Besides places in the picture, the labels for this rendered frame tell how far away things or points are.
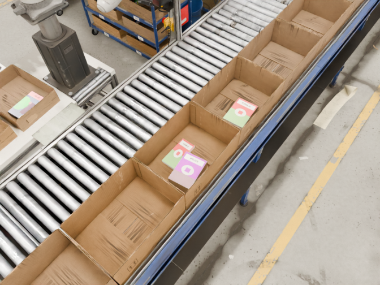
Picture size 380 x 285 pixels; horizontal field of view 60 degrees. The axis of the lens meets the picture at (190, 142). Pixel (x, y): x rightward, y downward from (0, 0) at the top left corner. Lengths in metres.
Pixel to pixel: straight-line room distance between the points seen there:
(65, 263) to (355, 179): 2.10
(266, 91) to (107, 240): 1.09
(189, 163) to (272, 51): 0.94
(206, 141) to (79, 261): 0.77
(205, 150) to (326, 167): 1.36
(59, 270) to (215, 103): 1.07
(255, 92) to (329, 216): 1.14
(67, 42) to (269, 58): 1.15
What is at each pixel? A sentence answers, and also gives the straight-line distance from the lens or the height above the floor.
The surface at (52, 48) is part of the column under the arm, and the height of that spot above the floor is 1.07.
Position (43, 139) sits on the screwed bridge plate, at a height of 0.75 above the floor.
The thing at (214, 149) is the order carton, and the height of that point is 0.89.
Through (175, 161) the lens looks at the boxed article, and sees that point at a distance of 1.55.
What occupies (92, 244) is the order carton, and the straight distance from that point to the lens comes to 1.47.
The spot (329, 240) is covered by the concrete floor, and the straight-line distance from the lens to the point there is 2.51.
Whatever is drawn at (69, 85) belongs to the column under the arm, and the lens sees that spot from 2.14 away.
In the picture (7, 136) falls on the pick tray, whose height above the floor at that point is 0.80.
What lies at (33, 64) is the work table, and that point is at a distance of 2.44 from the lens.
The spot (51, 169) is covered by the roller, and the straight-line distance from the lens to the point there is 1.87.
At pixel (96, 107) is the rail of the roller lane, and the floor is 0.74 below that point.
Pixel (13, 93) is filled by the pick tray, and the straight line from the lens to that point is 2.29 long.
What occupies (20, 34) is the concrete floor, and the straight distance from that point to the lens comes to 4.09.
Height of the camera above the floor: 2.24
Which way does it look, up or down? 56 degrees down
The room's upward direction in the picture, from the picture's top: 2 degrees counter-clockwise
